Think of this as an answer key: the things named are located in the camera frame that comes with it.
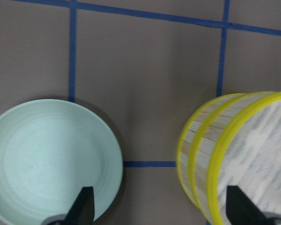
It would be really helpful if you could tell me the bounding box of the yellow steamer bottom layer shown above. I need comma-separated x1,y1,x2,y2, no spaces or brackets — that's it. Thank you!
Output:
176,93,244,207

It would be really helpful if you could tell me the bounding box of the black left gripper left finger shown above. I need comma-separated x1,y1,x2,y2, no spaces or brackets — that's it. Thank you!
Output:
64,187,95,225

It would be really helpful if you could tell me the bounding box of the yellow steamer layer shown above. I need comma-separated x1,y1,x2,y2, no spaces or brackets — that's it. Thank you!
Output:
188,92,281,225
176,93,244,207

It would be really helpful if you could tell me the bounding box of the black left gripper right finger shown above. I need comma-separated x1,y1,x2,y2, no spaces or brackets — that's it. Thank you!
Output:
226,186,267,225

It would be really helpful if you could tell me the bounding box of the yellow steamer top layer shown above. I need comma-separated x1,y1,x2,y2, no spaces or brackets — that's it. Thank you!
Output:
188,92,281,225

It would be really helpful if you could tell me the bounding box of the mint green plate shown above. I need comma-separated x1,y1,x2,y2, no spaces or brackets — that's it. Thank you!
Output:
0,99,123,225

